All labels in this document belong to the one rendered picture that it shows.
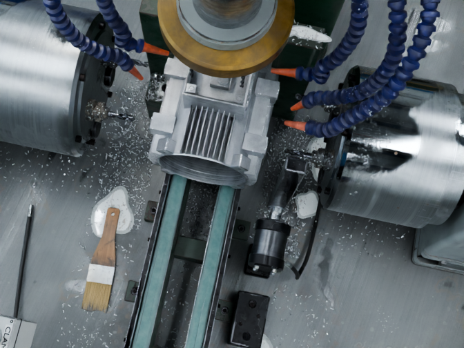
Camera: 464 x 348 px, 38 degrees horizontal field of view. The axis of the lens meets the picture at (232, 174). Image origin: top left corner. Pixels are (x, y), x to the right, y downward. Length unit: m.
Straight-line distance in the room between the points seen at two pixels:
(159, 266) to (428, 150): 0.50
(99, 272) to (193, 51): 0.60
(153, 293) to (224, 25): 0.55
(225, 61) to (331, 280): 0.62
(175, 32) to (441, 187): 0.47
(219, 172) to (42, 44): 0.38
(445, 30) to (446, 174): 0.57
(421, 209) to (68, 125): 0.57
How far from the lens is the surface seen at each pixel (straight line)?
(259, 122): 1.13
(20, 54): 1.10
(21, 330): 1.10
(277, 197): 1.07
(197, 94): 1.06
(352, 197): 1.09
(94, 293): 1.35
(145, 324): 1.22
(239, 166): 1.08
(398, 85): 0.85
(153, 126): 1.12
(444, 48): 1.57
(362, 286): 1.37
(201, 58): 0.88
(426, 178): 1.08
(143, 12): 1.12
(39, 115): 1.10
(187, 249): 1.30
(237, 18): 0.85
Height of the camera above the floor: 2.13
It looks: 75 degrees down
